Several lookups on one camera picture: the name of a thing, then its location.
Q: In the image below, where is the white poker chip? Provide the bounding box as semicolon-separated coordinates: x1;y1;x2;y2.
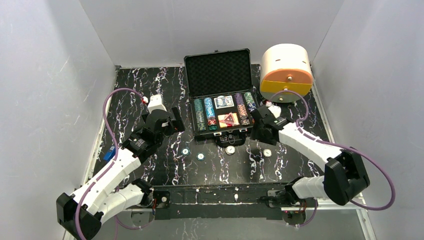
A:
225;145;235;155
263;149;272;158

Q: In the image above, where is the green poker chip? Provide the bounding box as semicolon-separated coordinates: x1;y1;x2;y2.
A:
181;147;191;156

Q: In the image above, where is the red playing card deck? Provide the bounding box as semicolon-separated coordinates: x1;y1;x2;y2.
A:
217;112;240;129

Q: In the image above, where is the red triangular plaque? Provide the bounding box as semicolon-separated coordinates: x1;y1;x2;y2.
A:
221;112;239;127

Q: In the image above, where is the teal poker chip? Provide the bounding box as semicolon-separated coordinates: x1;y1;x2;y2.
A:
196;153;205;161

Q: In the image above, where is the blue playing card deck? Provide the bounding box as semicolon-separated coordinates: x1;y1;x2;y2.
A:
213;95;235;109

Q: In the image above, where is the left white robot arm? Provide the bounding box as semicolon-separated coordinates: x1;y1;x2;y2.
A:
56;107;185;240

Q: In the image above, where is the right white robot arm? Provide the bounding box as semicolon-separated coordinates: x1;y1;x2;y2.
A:
250;105;370;206

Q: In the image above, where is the green blue white chip stack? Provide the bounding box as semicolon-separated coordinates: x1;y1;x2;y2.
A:
244;92;257;112

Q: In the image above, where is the purple orange chip stack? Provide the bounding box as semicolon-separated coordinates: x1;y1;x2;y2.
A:
234;93;250;126

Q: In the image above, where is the cyan red chip stack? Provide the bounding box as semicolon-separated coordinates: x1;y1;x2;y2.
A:
203;97;218;131

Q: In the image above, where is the blue stapler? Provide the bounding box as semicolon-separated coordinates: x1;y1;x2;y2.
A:
103;146;116;162

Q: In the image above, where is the black poker chip case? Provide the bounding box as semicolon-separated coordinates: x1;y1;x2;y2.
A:
184;48;258;148

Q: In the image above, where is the white round drawer cabinet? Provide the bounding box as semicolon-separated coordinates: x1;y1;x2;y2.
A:
259;43;314;103

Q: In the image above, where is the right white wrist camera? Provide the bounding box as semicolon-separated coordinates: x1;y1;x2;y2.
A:
267;105;282;118

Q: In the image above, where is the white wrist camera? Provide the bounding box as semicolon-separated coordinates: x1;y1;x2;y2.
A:
267;105;282;118
147;94;167;113

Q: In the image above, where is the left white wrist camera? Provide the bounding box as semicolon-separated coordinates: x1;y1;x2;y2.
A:
147;94;167;113

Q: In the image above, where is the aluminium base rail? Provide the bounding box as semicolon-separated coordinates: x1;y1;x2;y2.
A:
67;180;369;229

